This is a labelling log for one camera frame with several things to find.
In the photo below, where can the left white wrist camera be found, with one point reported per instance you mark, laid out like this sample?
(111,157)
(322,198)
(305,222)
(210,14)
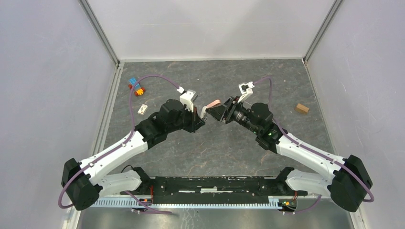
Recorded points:
(187,98)

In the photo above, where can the small wooden block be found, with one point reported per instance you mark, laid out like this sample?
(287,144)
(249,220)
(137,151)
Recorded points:
(302,109)

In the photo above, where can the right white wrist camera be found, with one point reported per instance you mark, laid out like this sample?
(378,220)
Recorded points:
(246,90)

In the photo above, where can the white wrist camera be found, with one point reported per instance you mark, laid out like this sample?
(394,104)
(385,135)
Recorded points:
(187,98)
(246,90)

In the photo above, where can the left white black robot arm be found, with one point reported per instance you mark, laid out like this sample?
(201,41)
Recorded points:
(84,182)

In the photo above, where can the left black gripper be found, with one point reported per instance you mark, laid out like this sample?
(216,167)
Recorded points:
(196,121)

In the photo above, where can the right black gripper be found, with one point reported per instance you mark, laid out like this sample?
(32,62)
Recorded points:
(226,111)

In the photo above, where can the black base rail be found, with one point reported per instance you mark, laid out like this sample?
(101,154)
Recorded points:
(214,190)

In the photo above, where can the colourful toy brick car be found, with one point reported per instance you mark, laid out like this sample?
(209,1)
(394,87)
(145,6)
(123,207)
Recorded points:
(138,91)

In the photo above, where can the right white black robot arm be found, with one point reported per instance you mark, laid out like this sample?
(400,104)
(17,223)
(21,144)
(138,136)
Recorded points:
(344,180)

